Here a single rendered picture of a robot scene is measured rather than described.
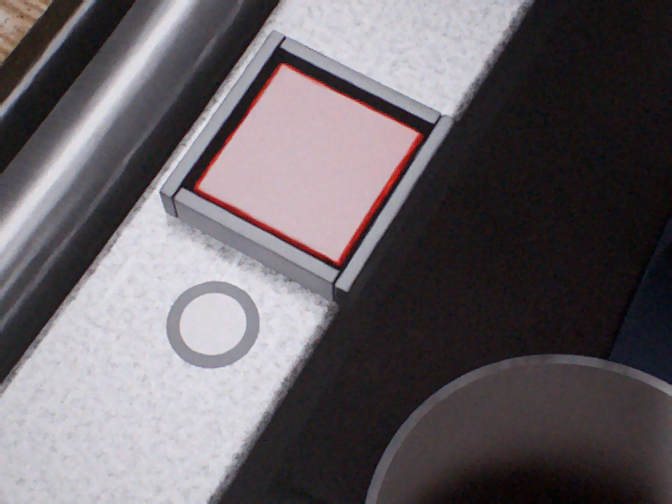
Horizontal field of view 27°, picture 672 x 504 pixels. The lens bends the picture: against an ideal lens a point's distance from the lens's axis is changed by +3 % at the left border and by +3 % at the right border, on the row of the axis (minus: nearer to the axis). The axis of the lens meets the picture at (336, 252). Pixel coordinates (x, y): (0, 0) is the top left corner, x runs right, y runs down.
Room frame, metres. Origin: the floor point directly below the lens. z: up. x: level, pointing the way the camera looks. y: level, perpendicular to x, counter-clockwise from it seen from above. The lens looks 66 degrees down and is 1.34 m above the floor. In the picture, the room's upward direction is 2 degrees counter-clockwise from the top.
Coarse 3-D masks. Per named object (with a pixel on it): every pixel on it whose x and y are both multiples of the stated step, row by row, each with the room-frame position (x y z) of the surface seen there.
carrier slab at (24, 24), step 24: (0, 0) 0.29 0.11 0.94; (24, 0) 0.29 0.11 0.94; (48, 0) 0.29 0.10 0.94; (72, 0) 0.29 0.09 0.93; (0, 24) 0.28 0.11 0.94; (24, 24) 0.28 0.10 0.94; (48, 24) 0.28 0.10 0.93; (0, 48) 0.27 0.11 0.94; (24, 48) 0.27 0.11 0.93; (0, 72) 0.26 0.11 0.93; (0, 96) 0.26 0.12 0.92
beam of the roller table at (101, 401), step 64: (320, 0) 0.30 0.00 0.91; (384, 0) 0.30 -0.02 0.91; (448, 0) 0.30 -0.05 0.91; (512, 0) 0.29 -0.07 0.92; (384, 64) 0.27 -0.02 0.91; (448, 64) 0.27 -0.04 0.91; (512, 64) 0.28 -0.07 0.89; (192, 128) 0.25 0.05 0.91; (448, 192) 0.24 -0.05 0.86; (128, 256) 0.20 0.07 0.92; (192, 256) 0.20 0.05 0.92; (384, 256) 0.20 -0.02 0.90; (64, 320) 0.17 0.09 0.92; (128, 320) 0.17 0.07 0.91; (320, 320) 0.17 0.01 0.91; (64, 384) 0.15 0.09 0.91; (128, 384) 0.15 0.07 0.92; (192, 384) 0.15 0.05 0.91; (256, 384) 0.15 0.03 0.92; (320, 384) 0.16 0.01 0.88; (0, 448) 0.13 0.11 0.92; (64, 448) 0.13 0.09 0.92; (128, 448) 0.13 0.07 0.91; (192, 448) 0.13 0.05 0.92; (256, 448) 0.13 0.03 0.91
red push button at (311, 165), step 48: (288, 96) 0.25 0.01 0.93; (336, 96) 0.25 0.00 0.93; (240, 144) 0.23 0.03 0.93; (288, 144) 0.23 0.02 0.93; (336, 144) 0.23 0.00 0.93; (384, 144) 0.23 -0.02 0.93; (240, 192) 0.21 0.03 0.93; (288, 192) 0.21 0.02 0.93; (336, 192) 0.21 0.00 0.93; (384, 192) 0.21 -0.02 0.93; (288, 240) 0.19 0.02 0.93; (336, 240) 0.19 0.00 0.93
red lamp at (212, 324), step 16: (192, 304) 0.18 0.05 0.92; (208, 304) 0.18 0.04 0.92; (224, 304) 0.18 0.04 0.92; (192, 320) 0.17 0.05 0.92; (208, 320) 0.17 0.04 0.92; (224, 320) 0.17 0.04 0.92; (240, 320) 0.17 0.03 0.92; (192, 336) 0.17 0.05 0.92; (208, 336) 0.16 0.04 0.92; (224, 336) 0.16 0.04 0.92; (240, 336) 0.16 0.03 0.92; (208, 352) 0.16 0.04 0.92
